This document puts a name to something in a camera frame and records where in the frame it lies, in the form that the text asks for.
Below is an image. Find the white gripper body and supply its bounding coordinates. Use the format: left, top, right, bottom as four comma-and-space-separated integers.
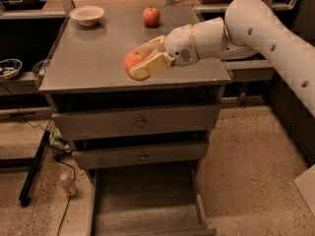
164, 25, 199, 67

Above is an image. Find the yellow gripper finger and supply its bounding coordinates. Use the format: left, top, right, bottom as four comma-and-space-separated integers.
131, 51, 173, 78
137, 35, 165, 53

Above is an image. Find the orange fruit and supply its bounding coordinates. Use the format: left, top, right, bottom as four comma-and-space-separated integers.
124, 48, 150, 81

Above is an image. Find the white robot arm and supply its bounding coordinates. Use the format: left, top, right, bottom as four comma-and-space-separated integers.
125, 0, 315, 115

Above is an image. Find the grey drawer cabinet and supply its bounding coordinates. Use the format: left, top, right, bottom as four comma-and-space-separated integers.
37, 5, 231, 236

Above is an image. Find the grey middle drawer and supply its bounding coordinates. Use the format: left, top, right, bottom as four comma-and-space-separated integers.
73, 141, 210, 169

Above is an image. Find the grey top drawer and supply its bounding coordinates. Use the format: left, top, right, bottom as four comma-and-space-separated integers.
52, 103, 221, 141

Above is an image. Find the grey open bottom drawer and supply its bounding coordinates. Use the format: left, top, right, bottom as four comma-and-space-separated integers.
87, 161, 217, 236

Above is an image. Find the red apple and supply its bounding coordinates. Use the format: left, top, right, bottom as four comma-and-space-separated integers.
142, 7, 160, 27

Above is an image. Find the grey side shelf beam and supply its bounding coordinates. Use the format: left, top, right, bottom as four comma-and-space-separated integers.
223, 60, 275, 83

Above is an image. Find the beige bowl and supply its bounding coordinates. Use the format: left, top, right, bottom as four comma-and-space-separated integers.
70, 6, 104, 27

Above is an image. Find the clear plastic cup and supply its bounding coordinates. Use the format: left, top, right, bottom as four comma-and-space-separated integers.
31, 60, 50, 78

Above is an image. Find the green snack bag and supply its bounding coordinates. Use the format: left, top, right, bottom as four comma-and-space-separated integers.
49, 127, 72, 156

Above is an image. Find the blue patterned bowl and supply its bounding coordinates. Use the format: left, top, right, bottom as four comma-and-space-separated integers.
0, 59, 23, 79

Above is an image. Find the clear plastic bottle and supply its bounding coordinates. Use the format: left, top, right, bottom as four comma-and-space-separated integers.
60, 174, 77, 197

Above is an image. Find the white board corner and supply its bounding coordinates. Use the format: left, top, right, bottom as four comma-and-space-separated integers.
294, 164, 315, 217

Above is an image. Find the black metal leg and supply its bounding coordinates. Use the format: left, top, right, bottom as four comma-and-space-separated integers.
19, 131, 50, 207

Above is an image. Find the black floor cable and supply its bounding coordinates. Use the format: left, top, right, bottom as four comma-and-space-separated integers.
0, 82, 77, 236

